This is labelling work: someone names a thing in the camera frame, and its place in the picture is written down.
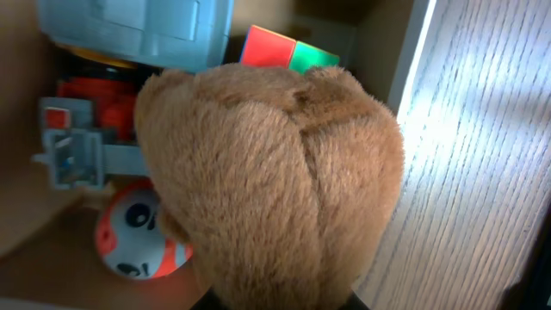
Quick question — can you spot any white cardboard box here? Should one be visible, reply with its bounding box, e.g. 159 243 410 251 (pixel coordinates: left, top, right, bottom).
1 0 412 309

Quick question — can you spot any orange toy ball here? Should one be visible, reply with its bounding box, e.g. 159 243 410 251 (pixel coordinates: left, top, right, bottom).
95 179 193 280

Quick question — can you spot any brown plush toy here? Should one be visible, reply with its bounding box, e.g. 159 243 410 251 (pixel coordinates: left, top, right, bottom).
134 64 405 309

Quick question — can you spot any colourful puzzle cube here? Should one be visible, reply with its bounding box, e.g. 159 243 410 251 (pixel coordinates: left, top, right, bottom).
239 25 340 73

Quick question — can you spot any yellow grey toy car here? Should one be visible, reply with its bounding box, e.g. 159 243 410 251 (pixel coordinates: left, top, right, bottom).
37 0 234 73

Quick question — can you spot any red toy fire truck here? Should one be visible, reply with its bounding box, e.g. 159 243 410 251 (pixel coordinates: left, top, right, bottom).
32 63 154 189

